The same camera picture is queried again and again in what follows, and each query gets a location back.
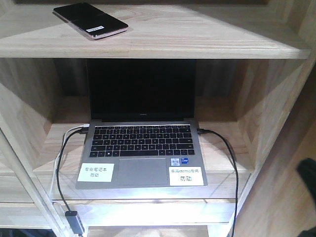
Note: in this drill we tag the white right warning label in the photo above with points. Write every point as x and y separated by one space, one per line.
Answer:
185 176

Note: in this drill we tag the light wooden shelf unit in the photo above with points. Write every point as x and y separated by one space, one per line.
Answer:
273 43

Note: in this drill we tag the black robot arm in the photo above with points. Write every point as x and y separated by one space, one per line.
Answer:
307 170

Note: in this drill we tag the black foldable smartphone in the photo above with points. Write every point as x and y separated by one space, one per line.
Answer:
90 20

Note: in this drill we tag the grey usb hub adapter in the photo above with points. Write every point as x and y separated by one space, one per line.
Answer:
75 222

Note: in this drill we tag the white warning label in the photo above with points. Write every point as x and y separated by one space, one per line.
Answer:
96 172
185 176

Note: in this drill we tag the white left warning label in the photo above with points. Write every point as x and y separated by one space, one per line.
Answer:
96 172

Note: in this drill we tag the grey laptop computer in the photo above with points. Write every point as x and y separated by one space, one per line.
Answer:
142 120

